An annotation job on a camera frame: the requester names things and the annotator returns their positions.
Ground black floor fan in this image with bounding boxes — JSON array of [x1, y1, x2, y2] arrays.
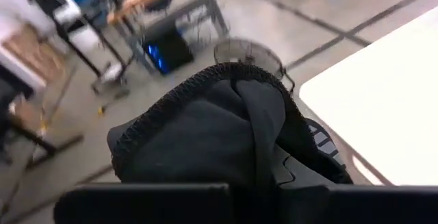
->
[[212, 37, 296, 93]]

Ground brown cardboard box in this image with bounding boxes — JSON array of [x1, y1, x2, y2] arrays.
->
[[1, 23, 68, 84]]

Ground black computer tower blue lights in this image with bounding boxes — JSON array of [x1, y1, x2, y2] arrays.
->
[[140, 25, 195, 76]]

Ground dark navy garment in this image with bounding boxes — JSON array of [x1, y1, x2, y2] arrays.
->
[[106, 62, 354, 186]]

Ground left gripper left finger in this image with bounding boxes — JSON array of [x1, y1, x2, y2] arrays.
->
[[146, 183, 233, 224]]

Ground white top black-leg table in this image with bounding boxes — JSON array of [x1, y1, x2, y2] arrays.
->
[[25, 0, 133, 97]]

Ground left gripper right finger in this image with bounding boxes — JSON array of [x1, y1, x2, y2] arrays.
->
[[273, 145, 339, 224]]

